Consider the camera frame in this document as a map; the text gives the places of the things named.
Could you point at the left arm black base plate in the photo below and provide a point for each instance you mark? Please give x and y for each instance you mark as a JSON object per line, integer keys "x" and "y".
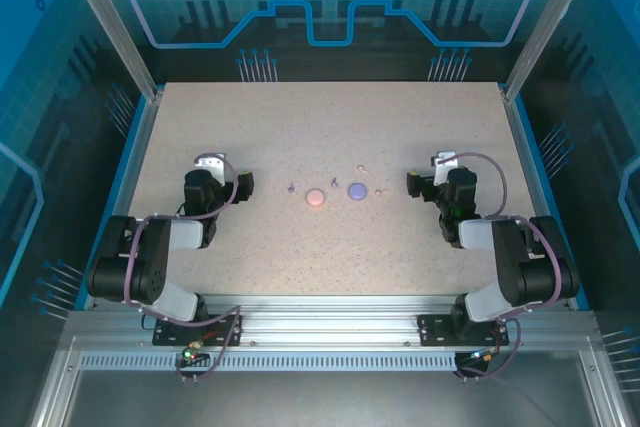
{"x": 172, "y": 339}

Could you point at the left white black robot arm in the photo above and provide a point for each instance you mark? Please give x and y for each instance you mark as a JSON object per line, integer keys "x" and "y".
{"x": 150, "y": 257}

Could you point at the metal bottom tray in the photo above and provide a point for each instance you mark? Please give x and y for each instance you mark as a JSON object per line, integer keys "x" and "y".
{"x": 325, "y": 397}

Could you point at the aluminium table side bar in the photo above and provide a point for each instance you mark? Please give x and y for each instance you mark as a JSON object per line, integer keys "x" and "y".
{"x": 141, "y": 147}
{"x": 522, "y": 147}

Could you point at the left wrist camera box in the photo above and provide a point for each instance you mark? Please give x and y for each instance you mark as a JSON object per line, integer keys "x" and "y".
{"x": 212, "y": 166}

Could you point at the aluminium mounting rail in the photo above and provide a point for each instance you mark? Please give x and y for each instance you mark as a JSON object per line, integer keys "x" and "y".
{"x": 325, "y": 317}

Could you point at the pink earbud charging case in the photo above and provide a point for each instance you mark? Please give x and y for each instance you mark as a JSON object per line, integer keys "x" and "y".
{"x": 315, "y": 198}

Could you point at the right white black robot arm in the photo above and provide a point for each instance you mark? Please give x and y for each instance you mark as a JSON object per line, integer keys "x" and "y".
{"x": 515, "y": 267}

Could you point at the purple earbud charging case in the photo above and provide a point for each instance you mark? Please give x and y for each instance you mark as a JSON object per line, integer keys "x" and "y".
{"x": 357, "y": 190}

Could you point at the connector with green light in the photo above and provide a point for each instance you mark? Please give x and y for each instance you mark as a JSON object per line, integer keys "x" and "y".
{"x": 192, "y": 353}

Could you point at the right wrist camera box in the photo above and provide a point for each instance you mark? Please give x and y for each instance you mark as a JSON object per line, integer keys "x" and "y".
{"x": 442, "y": 167}

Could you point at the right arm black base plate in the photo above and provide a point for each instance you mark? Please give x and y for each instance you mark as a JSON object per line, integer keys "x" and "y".
{"x": 432, "y": 332}

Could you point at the blue table side trim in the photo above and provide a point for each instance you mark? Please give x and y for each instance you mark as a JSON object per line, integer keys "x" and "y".
{"x": 132, "y": 147}
{"x": 533, "y": 147}

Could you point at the aluminium frame post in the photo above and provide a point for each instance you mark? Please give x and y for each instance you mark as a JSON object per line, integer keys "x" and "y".
{"x": 115, "y": 32}
{"x": 550, "y": 22}

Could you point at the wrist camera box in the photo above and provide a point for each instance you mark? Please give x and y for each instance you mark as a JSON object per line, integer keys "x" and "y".
{"x": 212, "y": 166}
{"x": 442, "y": 167}

